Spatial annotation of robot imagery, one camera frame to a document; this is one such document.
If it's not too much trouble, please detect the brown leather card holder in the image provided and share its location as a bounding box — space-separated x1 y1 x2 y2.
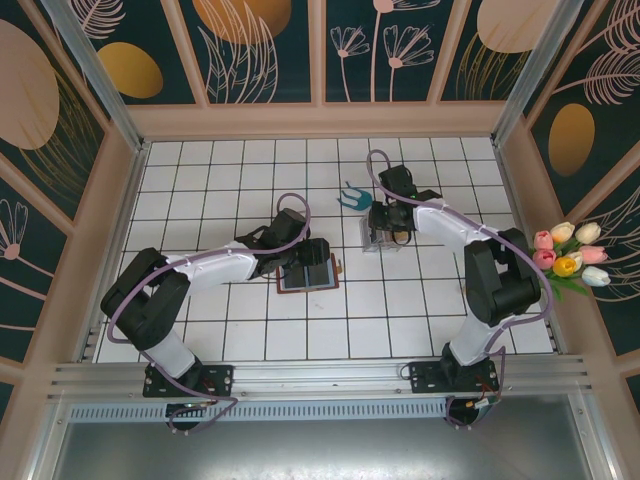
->
276 252 346 296

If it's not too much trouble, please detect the artificial tulip bouquet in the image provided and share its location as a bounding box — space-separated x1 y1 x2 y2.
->
532 220 612 302

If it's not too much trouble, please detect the steel sheet panel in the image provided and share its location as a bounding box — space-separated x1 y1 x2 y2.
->
29 394 621 480

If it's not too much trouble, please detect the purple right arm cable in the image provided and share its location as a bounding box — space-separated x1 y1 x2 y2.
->
366 149 555 431

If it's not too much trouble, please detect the teal garden fork wooden handle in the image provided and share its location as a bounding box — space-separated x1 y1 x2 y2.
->
335 182 374 212

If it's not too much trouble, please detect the aluminium mounting rail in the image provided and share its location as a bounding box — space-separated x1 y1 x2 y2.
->
47 354 594 404

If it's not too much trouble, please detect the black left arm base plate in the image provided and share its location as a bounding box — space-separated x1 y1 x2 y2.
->
142 364 236 400

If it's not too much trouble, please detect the aluminium frame post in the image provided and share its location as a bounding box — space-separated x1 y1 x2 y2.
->
492 0 571 146
39 0 151 154

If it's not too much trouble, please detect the slotted grey cable duct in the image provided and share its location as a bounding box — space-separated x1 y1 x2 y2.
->
67 402 449 422

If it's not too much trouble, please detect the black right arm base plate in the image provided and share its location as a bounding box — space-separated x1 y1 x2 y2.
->
407 359 501 396

